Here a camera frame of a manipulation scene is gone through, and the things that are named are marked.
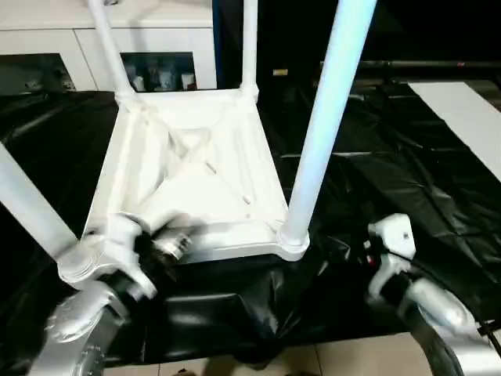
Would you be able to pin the white plastic table top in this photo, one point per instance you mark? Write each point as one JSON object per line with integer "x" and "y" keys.
{"x": 195, "y": 156}

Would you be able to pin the white plastic table leg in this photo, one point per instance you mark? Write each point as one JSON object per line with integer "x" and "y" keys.
{"x": 109, "y": 47}
{"x": 250, "y": 43}
{"x": 35, "y": 203}
{"x": 329, "y": 98}

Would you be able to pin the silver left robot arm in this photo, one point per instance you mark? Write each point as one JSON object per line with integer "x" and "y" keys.
{"x": 74, "y": 325}

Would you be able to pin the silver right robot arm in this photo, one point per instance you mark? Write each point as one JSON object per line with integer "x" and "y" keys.
{"x": 446, "y": 313}

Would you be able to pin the black mat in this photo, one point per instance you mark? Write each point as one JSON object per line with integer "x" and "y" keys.
{"x": 391, "y": 176}

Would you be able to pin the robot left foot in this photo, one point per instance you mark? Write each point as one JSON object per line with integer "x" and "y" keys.
{"x": 181, "y": 371}

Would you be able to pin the white flat sheet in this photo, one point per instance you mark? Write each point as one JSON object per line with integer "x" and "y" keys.
{"x": 462, "y": 117}

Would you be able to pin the white small bottle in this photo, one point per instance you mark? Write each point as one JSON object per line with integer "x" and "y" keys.
{"x": 165, "y": 77}

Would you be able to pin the black long bar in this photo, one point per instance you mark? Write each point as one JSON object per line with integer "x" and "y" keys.
{"x": 411, "y": 64}

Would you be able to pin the black case with gold label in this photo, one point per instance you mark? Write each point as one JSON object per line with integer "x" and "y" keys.
{"x": 282, "y": 39}

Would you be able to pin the white cabinet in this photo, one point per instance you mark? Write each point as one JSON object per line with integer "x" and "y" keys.
{"x": 58, "y": 35}

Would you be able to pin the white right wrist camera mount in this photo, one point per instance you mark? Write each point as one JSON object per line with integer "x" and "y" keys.
{"x": 395, "y": 235}

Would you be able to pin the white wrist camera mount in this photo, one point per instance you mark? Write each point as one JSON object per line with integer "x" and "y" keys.
{"x": 395, "y": 235}
{"x": 125, "y": 250}

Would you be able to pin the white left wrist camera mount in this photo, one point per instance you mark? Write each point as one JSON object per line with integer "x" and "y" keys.
{"x": 125, "y": 250}

